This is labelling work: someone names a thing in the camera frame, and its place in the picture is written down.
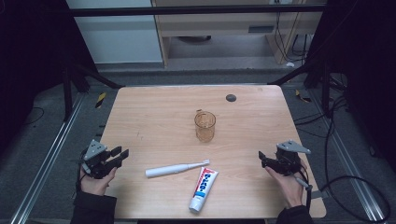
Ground black horizontal bar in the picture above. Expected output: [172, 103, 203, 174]
[65, 5, 328, 17]

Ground white electric toothbrush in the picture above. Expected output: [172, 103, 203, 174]
[145, 159, 211, 179]

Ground light wooden desk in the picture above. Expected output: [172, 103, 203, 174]
[151, 0, 326, 67]

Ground metal floor rail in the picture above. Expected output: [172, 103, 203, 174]
[310, 89, 388, 222]
[9, 92, 86, 224]

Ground bundle of black floor cables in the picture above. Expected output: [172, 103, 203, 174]
[293, 95, 350, 139]

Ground thin black floor cable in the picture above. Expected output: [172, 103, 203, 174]
[23, 106, 45, 126]

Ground person's left hand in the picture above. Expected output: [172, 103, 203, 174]
[79, 166, 118, 197]

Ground right hand-held gripper cable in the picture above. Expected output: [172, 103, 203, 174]
[293, 175, 314, 213]

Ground white cabinet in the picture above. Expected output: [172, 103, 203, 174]
[65, 0, 163, 65]

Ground yellow tape scrap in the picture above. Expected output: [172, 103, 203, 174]
[294, 89, 313, 104]

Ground yellow and black tape strip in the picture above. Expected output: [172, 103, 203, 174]
[94, 91, 107, 109]

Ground looped black floor cable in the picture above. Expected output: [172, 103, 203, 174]
[319, 175, 392, 224]

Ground white toothpaste tube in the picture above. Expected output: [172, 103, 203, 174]
[188, 166, 219, 215]

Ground black metal stand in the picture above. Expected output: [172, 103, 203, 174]
[266, 57, 332, 118]
[61, 61, 126, 123]

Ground hanging black cables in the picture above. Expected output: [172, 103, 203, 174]
[273, 11, 314, 63]

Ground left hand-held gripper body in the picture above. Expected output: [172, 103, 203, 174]
[78, 139, 118, 180]

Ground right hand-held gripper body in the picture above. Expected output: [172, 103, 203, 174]
[273, 139, 312, 176]

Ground amber transparent cup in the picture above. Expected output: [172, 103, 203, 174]
[193, 108, 217, 144]

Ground person's right hand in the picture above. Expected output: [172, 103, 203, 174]
[264, 163, 308, 210]

